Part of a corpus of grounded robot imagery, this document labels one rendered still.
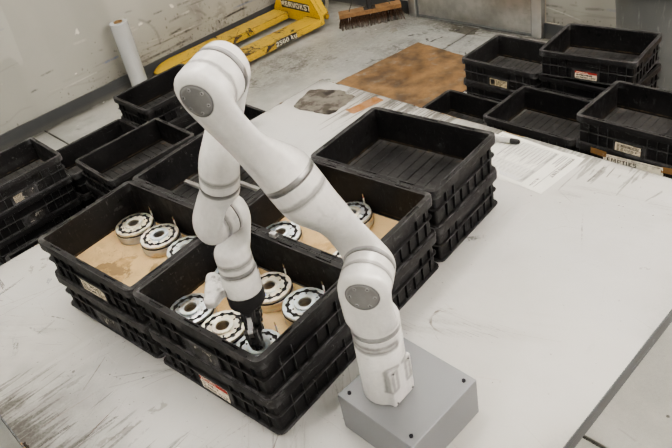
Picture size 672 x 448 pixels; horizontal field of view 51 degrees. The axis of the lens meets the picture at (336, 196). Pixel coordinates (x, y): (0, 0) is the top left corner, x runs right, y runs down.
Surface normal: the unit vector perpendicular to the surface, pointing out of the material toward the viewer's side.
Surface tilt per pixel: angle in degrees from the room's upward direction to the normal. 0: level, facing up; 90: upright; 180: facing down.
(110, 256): 0
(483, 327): 0
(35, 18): 90
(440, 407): 1
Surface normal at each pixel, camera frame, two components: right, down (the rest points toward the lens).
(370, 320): -0.14, 0.63
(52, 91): 0.69, 0.30
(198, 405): -0.17, -0.81
